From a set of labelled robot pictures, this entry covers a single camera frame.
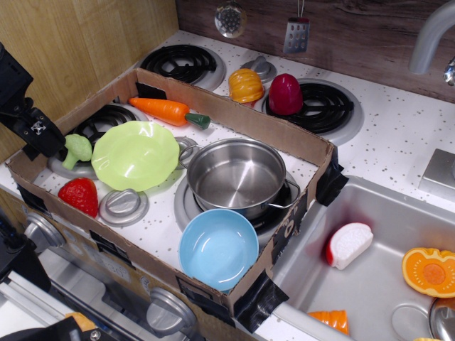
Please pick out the grey stove knob middle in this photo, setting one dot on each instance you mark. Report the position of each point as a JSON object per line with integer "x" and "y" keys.
{"x": 187, "y": 149}

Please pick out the black coil burner under pot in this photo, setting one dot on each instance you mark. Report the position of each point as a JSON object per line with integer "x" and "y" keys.
{"x": 262, "y": 216}

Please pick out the grey toy faucet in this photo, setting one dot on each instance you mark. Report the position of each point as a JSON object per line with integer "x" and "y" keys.
{"x": 428, "y": 38}

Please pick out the red white toy radish slice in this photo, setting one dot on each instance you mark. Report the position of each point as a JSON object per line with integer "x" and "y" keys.
{"x": 347, "y": 243}

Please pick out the grey oven knob left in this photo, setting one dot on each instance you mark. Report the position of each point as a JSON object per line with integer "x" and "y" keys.
{"x": 42, "y": 233}

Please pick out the hanging metal spatula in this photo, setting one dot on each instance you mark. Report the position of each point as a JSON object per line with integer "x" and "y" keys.
{"x": 297, "y": 33}

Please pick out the cardboard fence with black tape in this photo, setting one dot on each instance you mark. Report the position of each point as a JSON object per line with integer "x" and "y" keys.
{"x": 133, "y": 260}

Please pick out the grey stove knob back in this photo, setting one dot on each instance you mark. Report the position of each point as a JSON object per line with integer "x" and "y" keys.
{"x": 266, "y": 71}

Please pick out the black coil burner back right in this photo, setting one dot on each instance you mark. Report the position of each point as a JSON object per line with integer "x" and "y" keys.
{"x": 325, "y": 108}

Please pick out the grey stove knob front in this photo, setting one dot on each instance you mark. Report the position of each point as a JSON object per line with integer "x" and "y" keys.
{"x": 123, "y": 208}

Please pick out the orange toy pepper piece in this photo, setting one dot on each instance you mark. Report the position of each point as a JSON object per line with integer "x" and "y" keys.
{"x": 337, "y": 319}

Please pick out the grey oven knob right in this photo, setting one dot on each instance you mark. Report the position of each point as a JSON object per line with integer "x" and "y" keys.
{"x": 167, "y": 315}

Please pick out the grey oven knob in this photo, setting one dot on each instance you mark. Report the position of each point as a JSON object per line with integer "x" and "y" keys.
{"x": 167, "y": 315}
{"x": 42, "y": 233}

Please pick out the light green plastic bowl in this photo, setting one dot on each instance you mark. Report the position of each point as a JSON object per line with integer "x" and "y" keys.
{"x": 137, "y": 155}

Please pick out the orange toy carrot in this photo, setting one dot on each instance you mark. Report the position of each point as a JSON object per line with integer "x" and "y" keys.
{"x": 171, "y": 112}

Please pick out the silver toy sink basin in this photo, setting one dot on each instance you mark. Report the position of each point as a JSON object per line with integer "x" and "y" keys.
{"x": 371, "y": 289}

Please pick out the black coil burner back left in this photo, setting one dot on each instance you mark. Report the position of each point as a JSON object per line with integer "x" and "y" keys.
{"x": 186, "y": 63}

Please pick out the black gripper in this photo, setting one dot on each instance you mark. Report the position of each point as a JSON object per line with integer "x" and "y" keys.
{"x": 30, "y": 124}

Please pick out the green toy broccoli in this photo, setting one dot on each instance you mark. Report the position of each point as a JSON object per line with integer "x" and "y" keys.
{"x": 79, "y": 149}

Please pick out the stainless steel pot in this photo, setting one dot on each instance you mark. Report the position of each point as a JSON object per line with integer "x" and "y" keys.
{"x": 240, "y": 174}

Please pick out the hanging metal strainer ladle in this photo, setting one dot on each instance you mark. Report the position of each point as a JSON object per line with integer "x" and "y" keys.
{"x": 230, "y": 19}

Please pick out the grey stove knob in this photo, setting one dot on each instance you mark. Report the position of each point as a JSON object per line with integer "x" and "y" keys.
{"x": 266, "y": 71}
{"x": 187, "y": 149}
{"x": 123, "y": 208}

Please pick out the orange toy pumpkin half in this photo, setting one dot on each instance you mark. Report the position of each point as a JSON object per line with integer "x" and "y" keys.
{"x": 429, "y": 271}

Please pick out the light blue plastic bowl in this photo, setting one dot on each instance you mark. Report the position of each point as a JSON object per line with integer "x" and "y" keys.
{"x": 218, "y": 247}

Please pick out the red toy strawberry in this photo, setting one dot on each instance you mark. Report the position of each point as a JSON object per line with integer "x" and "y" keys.
{"x": 81, "y": 193}

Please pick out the dark red toy pepper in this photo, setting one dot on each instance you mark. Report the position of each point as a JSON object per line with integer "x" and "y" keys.
{"x": 285, "y": 95}

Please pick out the yellow orange toy pepper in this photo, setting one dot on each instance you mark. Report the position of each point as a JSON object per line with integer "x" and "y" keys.
{"x": 245, "y": 86}

